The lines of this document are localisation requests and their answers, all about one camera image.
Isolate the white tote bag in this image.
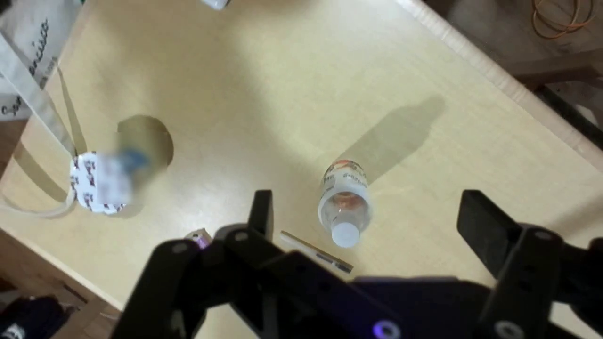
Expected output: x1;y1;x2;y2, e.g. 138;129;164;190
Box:
0;0;88;220

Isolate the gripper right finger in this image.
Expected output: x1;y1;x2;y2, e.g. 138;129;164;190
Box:
456;190;603;339

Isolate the dark cloth bundle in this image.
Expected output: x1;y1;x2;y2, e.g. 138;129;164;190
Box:
0;296;72;339

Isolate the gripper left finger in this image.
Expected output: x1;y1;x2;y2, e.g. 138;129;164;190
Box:
111;189;402;339

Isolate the orange cable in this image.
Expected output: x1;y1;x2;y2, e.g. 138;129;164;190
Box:
531;0;595;39

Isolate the small purple and white wrapper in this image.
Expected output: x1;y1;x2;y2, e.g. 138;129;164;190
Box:
185;228;212;249

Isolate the clear plastic water bottle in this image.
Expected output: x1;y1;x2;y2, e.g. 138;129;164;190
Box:
318;159;374;248

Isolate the white patterned bottle, blue cap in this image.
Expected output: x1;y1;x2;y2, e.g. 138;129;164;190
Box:
69;150;152;215

